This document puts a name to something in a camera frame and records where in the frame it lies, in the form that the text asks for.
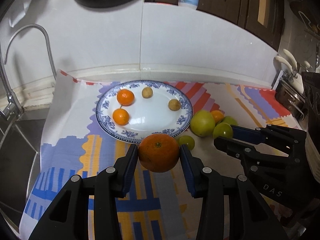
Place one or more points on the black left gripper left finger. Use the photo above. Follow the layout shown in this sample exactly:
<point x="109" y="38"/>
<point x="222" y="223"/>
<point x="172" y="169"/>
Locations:
<point x="67" y="215"/>

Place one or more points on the brown longan fruit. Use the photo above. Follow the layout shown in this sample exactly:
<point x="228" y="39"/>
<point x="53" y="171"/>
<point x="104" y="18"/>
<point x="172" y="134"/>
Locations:
<point x="147" y="92"/>
<point x="174" y="105"/>

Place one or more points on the small green fruit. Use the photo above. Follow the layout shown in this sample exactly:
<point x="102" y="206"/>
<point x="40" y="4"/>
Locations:
<point x="223" y="130"/>
<point x="187" y="142"/>

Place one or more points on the colourful patterned table mat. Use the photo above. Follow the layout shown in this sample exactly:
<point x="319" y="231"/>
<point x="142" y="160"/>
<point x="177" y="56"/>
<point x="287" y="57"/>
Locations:
<point x="158" y="204"/>

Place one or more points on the large green apple left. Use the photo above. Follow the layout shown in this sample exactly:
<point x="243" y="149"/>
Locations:
<point x="202" y="123"/>

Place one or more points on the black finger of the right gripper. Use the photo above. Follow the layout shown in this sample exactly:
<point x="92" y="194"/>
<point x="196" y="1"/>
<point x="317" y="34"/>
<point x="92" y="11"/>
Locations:
<point x="245" y="151"/>

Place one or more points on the white handled utensil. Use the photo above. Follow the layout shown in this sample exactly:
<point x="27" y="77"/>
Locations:
<point x="291" y="57"/>
<point x="284" y="61"/>

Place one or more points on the small green fruit right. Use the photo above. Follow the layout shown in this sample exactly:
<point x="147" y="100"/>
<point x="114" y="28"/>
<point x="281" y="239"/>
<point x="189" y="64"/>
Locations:
<point x="223" y="130"/>

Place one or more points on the teal white carton box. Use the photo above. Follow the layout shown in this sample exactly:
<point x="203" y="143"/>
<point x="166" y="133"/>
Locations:
<point x="17" y="11"/>

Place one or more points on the large green apple right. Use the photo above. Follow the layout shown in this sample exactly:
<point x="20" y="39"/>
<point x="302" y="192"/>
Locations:
<point x="230" y="120"/>

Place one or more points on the small orange mandarin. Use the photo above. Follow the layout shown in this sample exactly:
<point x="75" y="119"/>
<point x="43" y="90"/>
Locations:
<point x="125" y="97"/>
<point x="121" y="116"/>

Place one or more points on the black camera box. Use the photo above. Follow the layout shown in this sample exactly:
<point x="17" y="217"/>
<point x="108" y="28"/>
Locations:
<point x="311" y="90"/>

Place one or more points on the dark wooden window frame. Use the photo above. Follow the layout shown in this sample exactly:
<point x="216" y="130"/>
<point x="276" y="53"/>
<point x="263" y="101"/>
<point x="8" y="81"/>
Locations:
<point x="262" y="18"/>

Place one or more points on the large orange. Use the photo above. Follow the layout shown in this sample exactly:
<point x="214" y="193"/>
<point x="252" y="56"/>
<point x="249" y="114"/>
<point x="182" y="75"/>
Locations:
<point x="158" y="152"/>

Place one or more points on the small green fruit left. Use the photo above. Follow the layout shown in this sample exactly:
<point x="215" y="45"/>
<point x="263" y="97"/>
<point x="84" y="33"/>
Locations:
<point x="187" y="142"/>

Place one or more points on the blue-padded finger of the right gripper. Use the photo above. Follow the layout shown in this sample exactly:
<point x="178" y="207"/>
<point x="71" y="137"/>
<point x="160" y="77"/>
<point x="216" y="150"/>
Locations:
<point x="265" y="134"/>

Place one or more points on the blue white porcelain plate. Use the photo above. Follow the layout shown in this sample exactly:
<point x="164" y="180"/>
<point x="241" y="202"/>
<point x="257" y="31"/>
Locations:
<point x="147" y="116"/>

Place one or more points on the large green apple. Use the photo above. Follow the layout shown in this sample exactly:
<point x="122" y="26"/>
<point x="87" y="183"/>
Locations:
<point x="230" y="120"/>
<point x="202" y="123"/>

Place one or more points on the steel sink basin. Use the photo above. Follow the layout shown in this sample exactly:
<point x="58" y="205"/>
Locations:
<point x="20" y="160"/>

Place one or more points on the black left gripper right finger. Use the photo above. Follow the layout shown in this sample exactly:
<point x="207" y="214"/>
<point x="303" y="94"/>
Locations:
<point x="250" y="217"/>

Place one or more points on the small orange behind apples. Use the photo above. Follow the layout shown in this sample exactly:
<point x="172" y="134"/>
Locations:
<point x="217" y="115"/>

